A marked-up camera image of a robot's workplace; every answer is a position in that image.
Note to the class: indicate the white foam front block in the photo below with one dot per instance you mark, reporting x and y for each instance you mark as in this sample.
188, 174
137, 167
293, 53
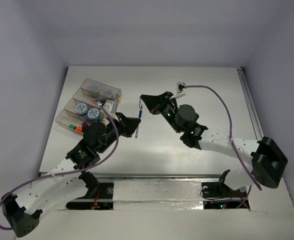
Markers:
157, 195

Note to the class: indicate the orange cap black highlighter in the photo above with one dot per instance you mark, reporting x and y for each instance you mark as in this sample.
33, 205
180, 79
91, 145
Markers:
79, 128

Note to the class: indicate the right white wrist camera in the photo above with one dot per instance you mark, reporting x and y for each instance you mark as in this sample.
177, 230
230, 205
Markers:
180, 90

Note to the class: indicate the aluminium rail right edge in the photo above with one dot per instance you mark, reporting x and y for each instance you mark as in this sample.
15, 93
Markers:
250, 104

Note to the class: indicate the clear jar blue pins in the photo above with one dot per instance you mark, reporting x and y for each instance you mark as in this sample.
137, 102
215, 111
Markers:
94, 88

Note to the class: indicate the clear compartment organizer tray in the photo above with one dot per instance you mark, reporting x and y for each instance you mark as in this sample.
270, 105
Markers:
68, 115

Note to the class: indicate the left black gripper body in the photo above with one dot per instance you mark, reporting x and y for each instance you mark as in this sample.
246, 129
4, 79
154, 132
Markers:
123, 123

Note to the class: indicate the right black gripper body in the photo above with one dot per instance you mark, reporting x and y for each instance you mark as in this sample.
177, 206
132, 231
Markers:
165, 105

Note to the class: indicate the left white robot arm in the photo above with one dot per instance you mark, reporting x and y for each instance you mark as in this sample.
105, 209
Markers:
28, 203

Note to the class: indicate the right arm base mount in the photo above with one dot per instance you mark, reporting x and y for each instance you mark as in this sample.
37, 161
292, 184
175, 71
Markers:
217, 195

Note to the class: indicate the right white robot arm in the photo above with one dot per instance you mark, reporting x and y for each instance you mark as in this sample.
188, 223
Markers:
262, 161

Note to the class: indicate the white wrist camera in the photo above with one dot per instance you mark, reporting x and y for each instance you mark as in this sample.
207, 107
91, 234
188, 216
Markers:
180, 90
111, 107

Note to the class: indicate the blue white tape roll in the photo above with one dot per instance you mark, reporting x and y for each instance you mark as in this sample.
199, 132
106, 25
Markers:
94, 115
81, 109

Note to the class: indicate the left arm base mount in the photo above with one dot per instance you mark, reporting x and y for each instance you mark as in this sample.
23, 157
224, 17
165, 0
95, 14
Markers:
98, 196

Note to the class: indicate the green cap black highlighter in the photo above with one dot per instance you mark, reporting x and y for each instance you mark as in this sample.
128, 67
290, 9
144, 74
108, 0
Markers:
72, 126

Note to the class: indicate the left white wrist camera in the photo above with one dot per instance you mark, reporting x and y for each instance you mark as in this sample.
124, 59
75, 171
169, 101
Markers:
111, 107

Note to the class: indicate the purple cap black highlighter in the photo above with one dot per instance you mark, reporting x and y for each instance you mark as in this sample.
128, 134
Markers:
84, 124

